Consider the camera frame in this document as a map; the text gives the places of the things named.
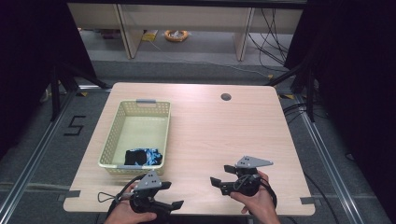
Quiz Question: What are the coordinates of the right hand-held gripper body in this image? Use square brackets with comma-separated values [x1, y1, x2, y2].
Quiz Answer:
[219, 155, 275, 198]

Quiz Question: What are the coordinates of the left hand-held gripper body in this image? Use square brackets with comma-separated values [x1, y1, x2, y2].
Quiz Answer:
[128, 169, 173, 217]

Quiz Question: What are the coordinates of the blue patterned fingerless glove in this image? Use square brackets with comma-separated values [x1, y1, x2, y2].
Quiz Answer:
[136, 147, 163, 166]

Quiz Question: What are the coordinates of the black fingerless glove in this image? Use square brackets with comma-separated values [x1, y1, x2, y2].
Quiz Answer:
[123, 149, 148, 166]

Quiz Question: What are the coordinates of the pale yellow plastic basket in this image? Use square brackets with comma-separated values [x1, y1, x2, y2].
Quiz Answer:
[97, 98, 172, 177]

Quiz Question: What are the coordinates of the person's right hand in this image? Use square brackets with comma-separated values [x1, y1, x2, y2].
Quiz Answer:
[229, 170, 278, 224]

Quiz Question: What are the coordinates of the person's left hand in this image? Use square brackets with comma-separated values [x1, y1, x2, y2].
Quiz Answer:
[103, 182, 159, 224]

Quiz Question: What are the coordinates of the black metal stand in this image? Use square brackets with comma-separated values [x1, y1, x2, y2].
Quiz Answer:
[264, 61, 318, 123]
[49, 61, 110, 123]

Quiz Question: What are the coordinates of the orange coil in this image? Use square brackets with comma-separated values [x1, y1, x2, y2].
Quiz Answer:
[163, 29, 191, 43]

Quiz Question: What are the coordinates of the dark curtain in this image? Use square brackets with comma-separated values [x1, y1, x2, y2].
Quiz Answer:
[0, 0, 98, 161]
[283, 0, 396, 216]

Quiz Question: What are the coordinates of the yellow packet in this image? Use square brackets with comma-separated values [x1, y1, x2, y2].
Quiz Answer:
[141, 29, 159, 43]

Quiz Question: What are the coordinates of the beige wooden desk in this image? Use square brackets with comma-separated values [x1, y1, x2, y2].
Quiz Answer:
[66, 2, 304, 62]

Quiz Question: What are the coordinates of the right hand-held gripper cable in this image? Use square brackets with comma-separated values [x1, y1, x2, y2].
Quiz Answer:
[233, 174, 278, 216]

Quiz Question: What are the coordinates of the black floor cable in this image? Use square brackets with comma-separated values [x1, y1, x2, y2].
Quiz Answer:
[303, 171, 341, 224]

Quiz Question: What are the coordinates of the metal floor rail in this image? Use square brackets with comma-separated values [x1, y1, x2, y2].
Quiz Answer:
[0, 90, 78, 220]
[295, 94, 366, 224]

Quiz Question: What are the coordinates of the bundle of black cables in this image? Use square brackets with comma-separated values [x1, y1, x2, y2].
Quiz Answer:
[247, 7, 293, 67]

